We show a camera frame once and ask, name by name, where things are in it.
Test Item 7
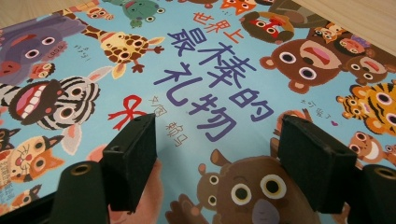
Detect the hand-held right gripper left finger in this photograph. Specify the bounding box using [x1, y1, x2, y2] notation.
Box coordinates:
[102, 113, 158, 213]

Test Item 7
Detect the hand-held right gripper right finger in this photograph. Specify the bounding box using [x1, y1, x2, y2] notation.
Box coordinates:
[277, 115, 359, 215]

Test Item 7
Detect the light blue animals picture book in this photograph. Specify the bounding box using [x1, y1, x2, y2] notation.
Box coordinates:
[0, 0, 396, 224]

